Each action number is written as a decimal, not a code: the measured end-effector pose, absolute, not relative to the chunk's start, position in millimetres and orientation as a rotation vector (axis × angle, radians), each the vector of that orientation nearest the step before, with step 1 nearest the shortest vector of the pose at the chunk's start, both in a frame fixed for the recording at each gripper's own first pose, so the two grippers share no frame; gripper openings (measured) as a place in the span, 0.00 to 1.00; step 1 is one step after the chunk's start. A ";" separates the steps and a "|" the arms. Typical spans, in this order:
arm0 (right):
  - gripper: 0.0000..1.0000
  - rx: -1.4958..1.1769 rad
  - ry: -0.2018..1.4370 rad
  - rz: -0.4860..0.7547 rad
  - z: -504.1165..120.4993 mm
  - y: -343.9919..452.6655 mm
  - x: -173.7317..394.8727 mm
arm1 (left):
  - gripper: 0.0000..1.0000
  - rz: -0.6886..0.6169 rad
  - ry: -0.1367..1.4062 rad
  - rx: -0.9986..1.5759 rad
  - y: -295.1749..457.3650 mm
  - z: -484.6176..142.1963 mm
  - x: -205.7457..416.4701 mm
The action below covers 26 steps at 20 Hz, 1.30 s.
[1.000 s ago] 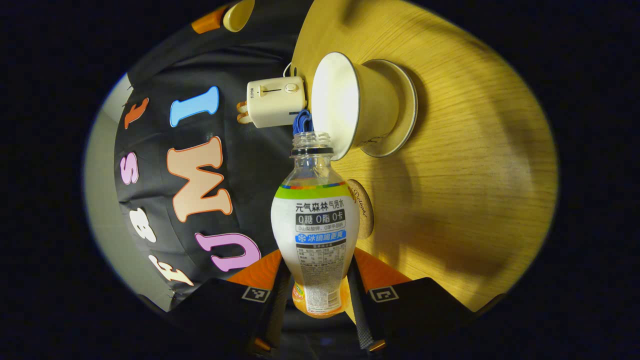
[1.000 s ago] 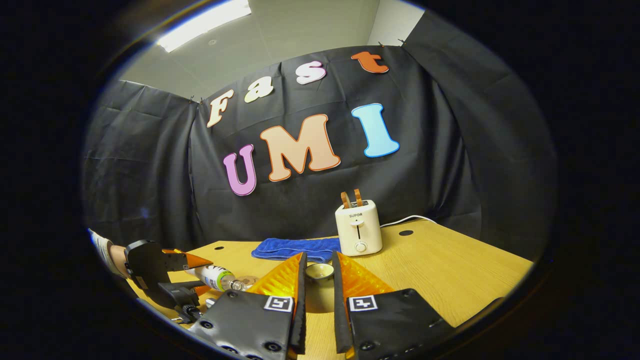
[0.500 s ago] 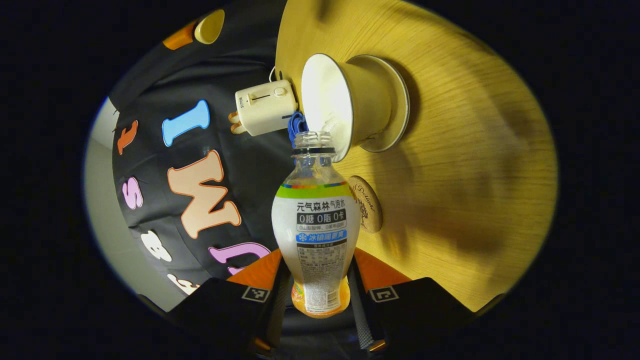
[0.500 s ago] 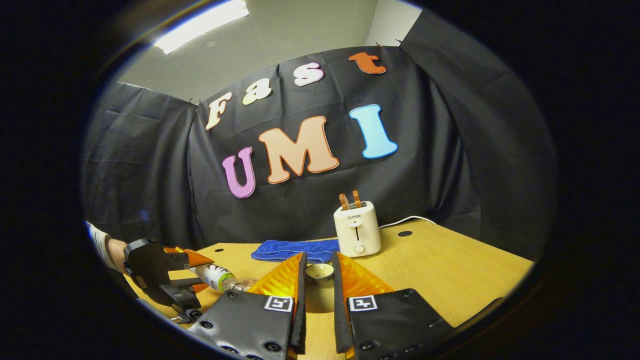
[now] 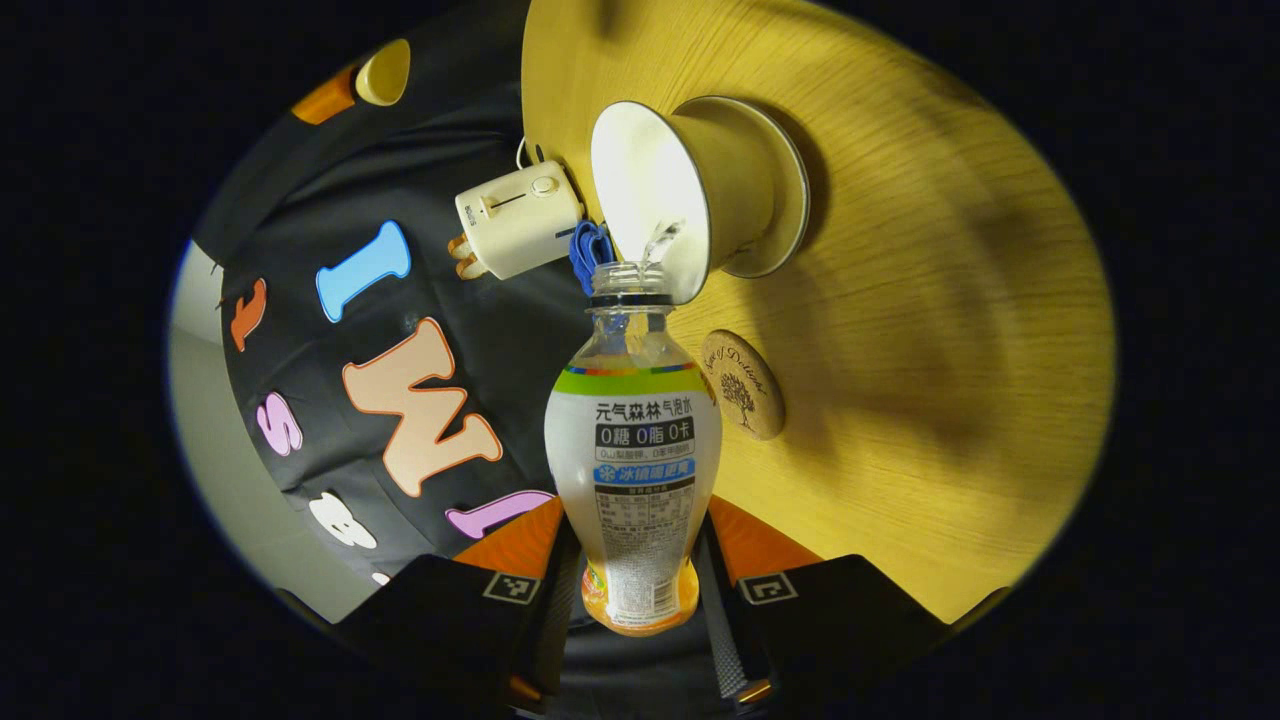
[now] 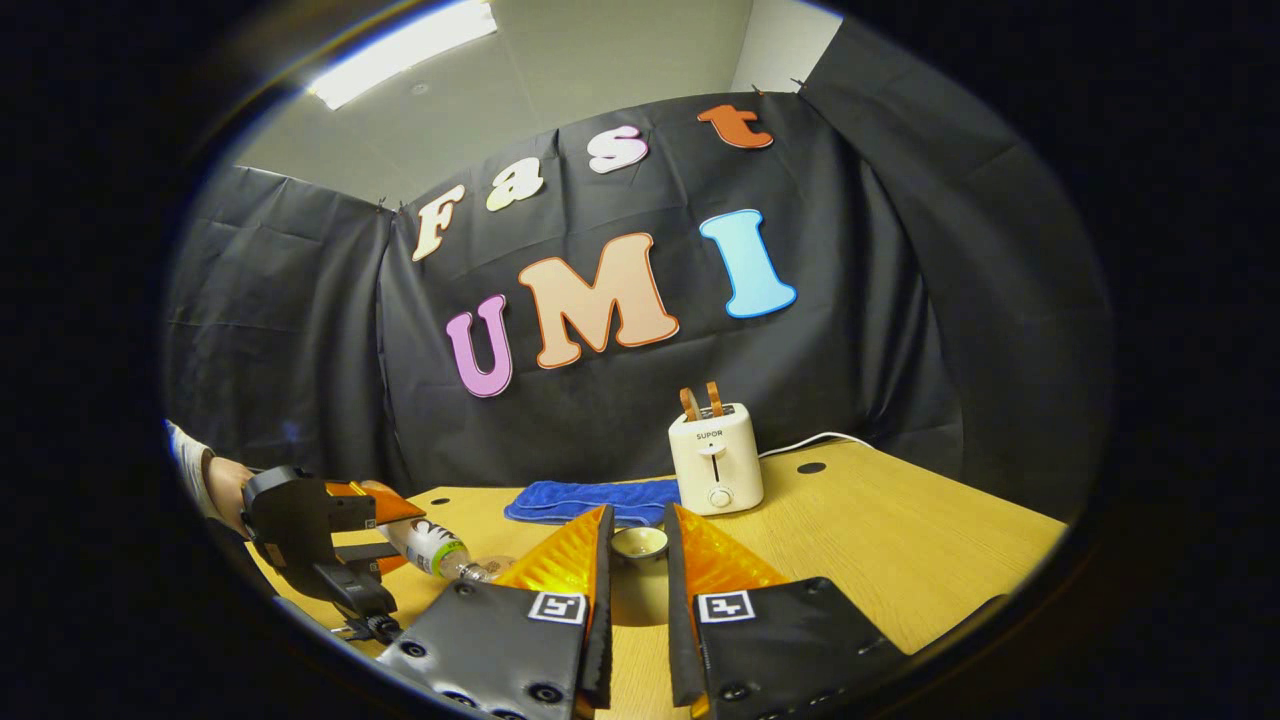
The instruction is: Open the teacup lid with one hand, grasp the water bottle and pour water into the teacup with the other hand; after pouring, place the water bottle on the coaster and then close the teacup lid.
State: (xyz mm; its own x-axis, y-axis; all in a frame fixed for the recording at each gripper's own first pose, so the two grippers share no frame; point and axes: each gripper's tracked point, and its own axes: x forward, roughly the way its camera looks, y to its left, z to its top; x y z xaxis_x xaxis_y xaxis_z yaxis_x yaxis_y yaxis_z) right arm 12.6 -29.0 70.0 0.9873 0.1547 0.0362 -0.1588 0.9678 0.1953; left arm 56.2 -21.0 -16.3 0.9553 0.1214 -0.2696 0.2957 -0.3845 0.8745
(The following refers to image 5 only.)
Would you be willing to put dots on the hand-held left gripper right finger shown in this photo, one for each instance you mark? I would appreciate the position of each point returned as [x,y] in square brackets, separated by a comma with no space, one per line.
[840,620]

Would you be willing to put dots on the black backdrop cloth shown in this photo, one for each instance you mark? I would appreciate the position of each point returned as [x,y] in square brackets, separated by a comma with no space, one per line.
[300,180]

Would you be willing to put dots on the blue towel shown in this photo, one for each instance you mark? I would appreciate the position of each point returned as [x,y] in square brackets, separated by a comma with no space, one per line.
[588,250]

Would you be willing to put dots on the round wooden coaster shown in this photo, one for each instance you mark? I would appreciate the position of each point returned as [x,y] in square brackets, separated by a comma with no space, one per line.
[745,385]

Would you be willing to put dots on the cream toaster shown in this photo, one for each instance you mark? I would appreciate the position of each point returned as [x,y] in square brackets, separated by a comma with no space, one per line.
[520,220]

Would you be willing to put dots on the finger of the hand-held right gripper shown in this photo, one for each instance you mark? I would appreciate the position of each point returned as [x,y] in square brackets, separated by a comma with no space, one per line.
[322,98]

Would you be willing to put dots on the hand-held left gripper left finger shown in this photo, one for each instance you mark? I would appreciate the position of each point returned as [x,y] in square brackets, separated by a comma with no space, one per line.
[450,620]

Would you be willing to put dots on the white ceramic teacup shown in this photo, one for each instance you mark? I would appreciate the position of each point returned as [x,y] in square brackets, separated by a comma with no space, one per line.
[650,180]

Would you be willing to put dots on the clear plastic water bottle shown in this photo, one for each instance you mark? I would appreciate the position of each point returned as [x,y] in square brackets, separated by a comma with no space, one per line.
[632,450]

